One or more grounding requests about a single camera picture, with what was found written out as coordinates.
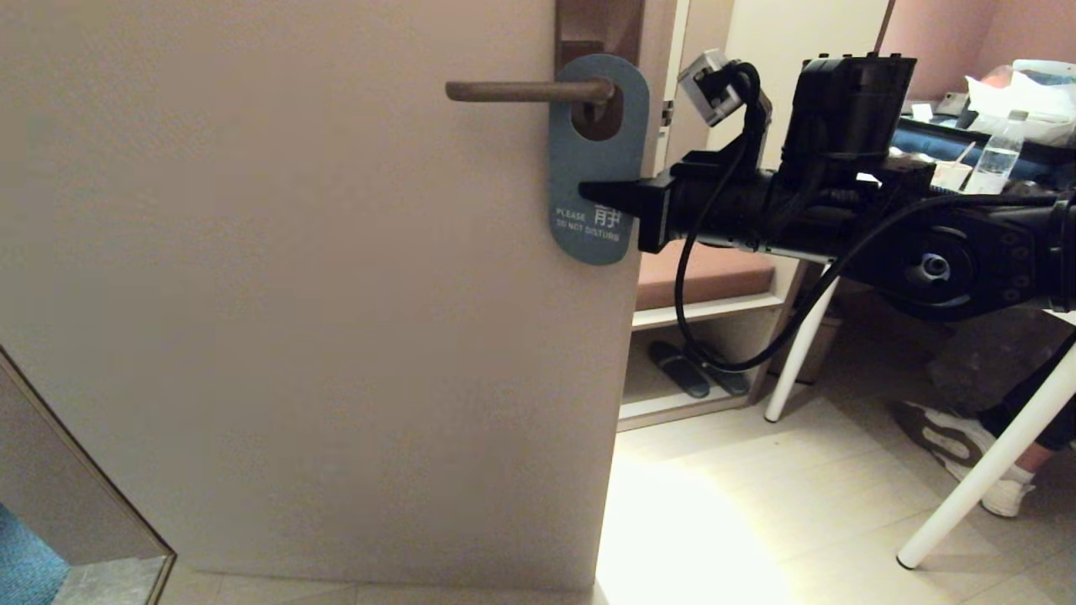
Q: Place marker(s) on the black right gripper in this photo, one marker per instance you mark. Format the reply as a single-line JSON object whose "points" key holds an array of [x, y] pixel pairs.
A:
{"points": [[656, 214]]}

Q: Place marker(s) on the clear plastic water bottle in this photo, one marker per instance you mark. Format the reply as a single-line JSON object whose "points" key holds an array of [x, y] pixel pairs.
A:
{"points": [[996, 164]]}

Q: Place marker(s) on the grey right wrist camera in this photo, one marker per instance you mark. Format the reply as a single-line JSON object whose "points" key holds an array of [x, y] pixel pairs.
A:
{"points": [[710, 84]]}

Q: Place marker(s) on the white shelf bench unit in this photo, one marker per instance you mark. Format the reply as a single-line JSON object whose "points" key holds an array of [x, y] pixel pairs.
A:
{"points": [[782, 29]]}

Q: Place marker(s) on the blue and white door hanger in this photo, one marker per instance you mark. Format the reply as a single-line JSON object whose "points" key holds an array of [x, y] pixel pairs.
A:
{"points": [[588, 160]]}

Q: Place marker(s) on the white sneaker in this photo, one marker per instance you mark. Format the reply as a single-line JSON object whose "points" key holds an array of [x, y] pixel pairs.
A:
{"points": [[950, 441]]}

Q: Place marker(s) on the white paper cup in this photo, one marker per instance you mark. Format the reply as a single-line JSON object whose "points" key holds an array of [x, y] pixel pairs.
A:
{"points": [[954, 176]]}

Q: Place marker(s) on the white round table leg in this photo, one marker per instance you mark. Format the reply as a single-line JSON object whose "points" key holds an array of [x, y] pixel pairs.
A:
{"points": [[794, 361], [975, 479]]}

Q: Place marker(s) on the white plastic bag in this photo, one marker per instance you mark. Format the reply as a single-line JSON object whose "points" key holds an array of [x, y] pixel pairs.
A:
{"points": [[1034, 101]]}

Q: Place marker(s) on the blue carpet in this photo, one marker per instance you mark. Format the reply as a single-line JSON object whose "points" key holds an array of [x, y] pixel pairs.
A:
{"points": [[25, 571]]}

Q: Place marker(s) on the person's leg black trousers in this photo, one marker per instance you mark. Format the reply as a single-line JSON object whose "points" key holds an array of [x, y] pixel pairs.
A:
{"points": [[1034, 403]]}

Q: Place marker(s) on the dark blue tray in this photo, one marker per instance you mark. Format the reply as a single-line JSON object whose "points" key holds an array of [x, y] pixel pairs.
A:
{"points": [[933, 139]]}

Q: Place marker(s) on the beige room door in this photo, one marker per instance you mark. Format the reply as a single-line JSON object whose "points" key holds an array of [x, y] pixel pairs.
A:
{"points": [[294, 294]]}

